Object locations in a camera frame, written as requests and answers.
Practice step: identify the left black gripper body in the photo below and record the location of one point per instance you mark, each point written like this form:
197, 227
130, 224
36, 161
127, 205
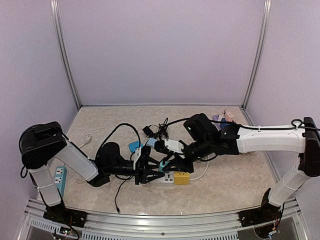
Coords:
139, 173

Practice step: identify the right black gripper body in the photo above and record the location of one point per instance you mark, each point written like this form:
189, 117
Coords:
188, 167

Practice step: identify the teal USB charger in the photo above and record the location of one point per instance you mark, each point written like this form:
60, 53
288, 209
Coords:
162, 165

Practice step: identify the yellow cube socket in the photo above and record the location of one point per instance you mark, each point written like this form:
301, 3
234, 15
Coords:
181, 178

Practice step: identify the dark blue cube socket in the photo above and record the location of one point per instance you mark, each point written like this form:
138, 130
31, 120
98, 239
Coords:
223, 123

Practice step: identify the purple power strip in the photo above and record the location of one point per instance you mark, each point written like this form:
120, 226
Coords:
217, 120

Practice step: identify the pink charger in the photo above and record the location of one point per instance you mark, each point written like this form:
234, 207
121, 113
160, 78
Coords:
229, 117

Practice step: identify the white power strip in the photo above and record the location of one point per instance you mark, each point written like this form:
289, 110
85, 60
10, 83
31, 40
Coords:
166, 181

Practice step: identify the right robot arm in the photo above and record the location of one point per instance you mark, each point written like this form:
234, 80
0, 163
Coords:
301, 136

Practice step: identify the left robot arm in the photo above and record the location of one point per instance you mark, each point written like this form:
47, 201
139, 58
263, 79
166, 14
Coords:
41, 143

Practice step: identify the light blue charger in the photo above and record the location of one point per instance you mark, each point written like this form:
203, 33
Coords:
151, 142

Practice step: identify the blue rounded charger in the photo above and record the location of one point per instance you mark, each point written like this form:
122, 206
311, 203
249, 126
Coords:
134, 145

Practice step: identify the teal power strip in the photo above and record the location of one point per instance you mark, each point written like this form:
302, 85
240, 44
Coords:
60, 179

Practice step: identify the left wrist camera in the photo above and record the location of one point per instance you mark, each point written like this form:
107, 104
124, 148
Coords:
141, 151

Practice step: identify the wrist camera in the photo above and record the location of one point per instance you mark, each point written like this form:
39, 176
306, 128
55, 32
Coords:
141, 151
169, 146

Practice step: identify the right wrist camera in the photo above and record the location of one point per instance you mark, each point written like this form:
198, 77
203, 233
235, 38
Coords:
169, 146

